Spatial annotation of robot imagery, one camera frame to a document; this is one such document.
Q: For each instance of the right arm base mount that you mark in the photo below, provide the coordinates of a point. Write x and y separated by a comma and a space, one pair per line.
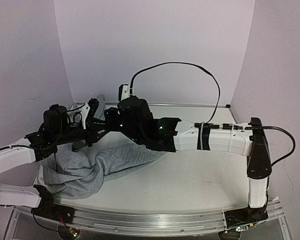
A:
245, 216

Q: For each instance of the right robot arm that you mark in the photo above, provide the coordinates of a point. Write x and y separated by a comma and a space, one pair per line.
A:
170, 134

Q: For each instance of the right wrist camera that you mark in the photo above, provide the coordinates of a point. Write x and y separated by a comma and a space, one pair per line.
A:
124, 91

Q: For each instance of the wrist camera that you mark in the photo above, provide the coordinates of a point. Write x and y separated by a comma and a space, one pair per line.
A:
124, 91
88, 111

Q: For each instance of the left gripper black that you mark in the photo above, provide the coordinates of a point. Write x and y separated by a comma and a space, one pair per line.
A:
92, 134

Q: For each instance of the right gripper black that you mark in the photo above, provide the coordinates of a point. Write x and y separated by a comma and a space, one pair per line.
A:
109, 116

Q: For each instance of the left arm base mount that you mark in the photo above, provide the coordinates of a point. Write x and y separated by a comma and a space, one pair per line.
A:
48, 209

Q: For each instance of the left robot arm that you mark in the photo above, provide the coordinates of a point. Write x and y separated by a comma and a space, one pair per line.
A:
27, 150

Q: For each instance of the grey hoodie sweatshirt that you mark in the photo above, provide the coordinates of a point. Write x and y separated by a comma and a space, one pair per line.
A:
70, 174

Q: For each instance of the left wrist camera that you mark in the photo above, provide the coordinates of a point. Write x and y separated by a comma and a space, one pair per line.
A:
88, 111

